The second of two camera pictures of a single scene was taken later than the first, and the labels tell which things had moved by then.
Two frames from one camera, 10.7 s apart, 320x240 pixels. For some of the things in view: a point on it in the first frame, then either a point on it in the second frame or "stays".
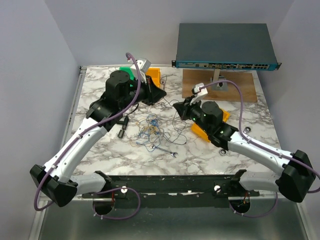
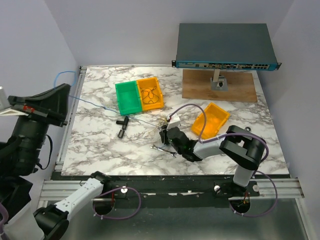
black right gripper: [183, 108] → [162, 134]
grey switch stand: [219, 87] stays
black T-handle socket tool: [124, 123] stays
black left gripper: [153, 93] → [53, 102]
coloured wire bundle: [150, 130] → [163, 122]
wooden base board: [203, 77] stays
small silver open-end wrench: [153, 146] stays
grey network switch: [226, 46] stays
